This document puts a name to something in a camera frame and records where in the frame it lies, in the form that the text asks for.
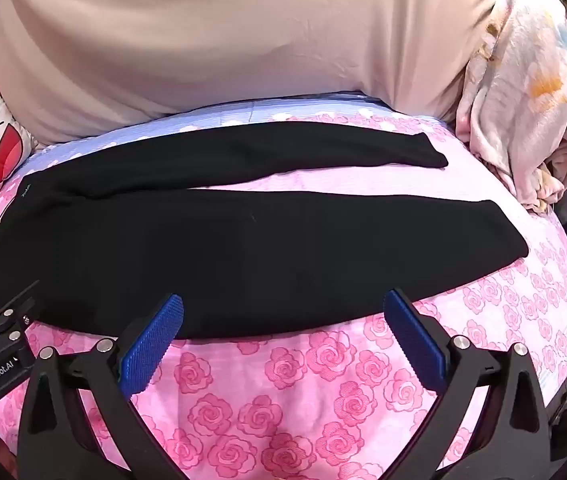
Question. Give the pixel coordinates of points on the black pants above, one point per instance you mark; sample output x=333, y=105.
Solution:
x=213, y=240

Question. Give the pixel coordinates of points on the pink floral blanket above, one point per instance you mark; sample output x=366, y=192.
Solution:
x=523, y=105

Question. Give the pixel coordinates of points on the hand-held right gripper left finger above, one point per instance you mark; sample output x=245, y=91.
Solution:
x=156, y=335

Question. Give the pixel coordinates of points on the pink rose bed sheet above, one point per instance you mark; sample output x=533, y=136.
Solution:
x=288, y=400

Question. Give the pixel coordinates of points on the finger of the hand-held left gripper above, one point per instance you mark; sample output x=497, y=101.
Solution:
x=13, y=305

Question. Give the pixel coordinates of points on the beige cloth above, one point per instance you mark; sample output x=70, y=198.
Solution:
x=223, y=35

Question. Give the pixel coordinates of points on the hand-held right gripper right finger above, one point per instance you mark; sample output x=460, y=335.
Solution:
x=416, y=335

